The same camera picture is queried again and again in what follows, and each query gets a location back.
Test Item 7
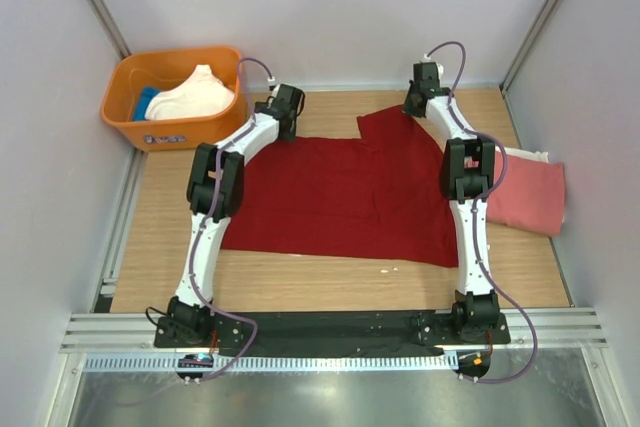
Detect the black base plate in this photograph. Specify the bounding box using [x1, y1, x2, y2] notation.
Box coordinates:
[154, 310, 511, 358]

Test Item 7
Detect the orange plastic bin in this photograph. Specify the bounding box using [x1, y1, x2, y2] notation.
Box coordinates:
[101, 45, 248, 152]

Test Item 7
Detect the blue t shirt in bin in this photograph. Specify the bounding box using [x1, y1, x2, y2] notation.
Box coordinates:
[131, 86, 160, 122]

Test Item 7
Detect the dark red t shirt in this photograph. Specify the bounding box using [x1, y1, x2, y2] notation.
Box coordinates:
[222, 106, 458, 268]

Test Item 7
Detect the right aluminium frame post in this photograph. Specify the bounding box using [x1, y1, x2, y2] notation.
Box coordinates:
[500, 0, 562, 96]

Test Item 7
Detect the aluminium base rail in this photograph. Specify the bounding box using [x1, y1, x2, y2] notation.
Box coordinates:
[61, 307, 607, 352]

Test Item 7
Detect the slotted cable duct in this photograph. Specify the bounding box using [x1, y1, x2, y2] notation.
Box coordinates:
[83, 352, 458, 374]

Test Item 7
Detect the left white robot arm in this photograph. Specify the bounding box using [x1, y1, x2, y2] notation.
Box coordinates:
[154, 84, 306, 348]

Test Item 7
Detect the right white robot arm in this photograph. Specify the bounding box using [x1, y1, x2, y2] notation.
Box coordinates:
[403, 57, 510, 344]

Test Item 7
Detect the white t shirt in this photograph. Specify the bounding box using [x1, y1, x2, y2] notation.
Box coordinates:
[144, 64, 235, 121]
[505, 147, 549, 163]

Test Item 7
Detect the white t shirt in bin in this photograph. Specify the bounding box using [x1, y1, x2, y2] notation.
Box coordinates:
[144, 64, 235, 121]

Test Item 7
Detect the pink t shirt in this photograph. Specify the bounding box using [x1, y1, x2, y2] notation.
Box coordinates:
[488, 154, 566, 237]

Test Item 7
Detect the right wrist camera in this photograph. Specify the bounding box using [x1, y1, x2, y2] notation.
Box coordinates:
[423, 54, 444, 80]

